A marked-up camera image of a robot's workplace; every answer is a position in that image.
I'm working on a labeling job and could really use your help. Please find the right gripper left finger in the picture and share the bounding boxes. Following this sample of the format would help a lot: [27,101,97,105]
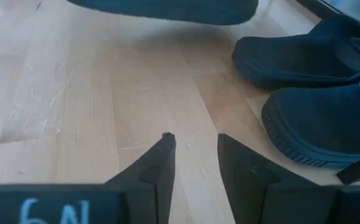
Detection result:
[0,133,177,224]

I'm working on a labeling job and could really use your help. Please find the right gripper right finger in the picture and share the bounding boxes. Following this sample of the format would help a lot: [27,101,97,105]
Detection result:
[217,133,360,224]

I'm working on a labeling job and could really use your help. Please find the black rubber slide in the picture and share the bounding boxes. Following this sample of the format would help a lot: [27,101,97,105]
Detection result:
[260,67,360,170]
[232,14,360,91]
[66,0,260,26]

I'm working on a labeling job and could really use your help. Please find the black metal rig frame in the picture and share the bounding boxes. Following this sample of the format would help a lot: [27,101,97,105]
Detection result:
[295,0,344,20]

